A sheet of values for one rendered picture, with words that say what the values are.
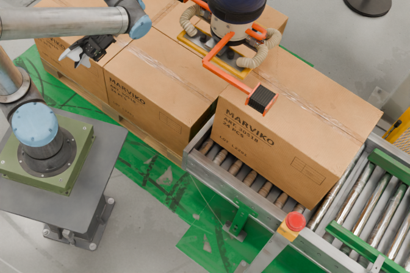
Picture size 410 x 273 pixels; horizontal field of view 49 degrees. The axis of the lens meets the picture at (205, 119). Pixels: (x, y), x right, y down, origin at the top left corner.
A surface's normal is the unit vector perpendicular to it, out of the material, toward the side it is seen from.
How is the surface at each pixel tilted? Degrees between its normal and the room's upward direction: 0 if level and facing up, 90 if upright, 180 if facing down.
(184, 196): 0
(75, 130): 4
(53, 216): 0
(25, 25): 63
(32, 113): 9
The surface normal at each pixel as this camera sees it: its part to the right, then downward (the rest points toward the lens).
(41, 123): 0.18, -0.39
